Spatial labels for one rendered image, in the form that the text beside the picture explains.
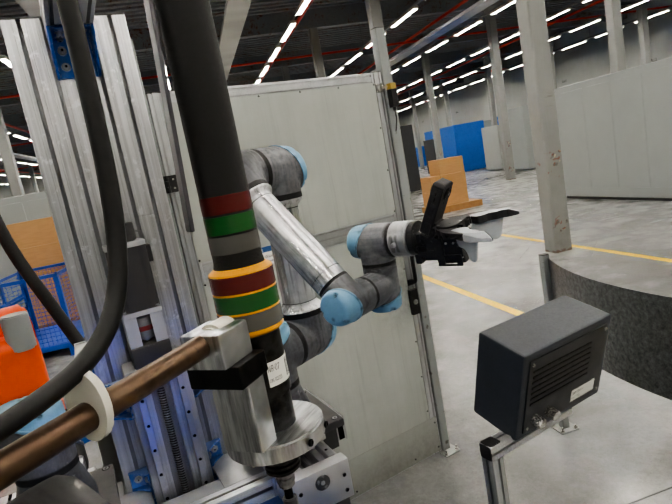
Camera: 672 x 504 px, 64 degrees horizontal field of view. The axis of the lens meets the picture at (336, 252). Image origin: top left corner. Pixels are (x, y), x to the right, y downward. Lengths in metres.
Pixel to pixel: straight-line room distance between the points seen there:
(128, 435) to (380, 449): 1.65
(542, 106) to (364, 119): 4.72
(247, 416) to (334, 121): 2.22
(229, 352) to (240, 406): 0.04
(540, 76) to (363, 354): 5.15
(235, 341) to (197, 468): 1.09
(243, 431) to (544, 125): 6.87
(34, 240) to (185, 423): 7.34
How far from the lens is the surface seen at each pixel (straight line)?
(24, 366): 4.39
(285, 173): 1.28
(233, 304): 0.35
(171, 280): 1.36
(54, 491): 0.48
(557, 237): 7.27
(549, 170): 7.15
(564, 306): 1.20
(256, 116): 2.34
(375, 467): 2.87
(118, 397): 0.28
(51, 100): 1.34
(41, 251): 8.54
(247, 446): 0.37
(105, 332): 0.28
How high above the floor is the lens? 1.62
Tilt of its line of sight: 9 degrees down
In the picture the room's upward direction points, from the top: 11 degrees counter-clockwise
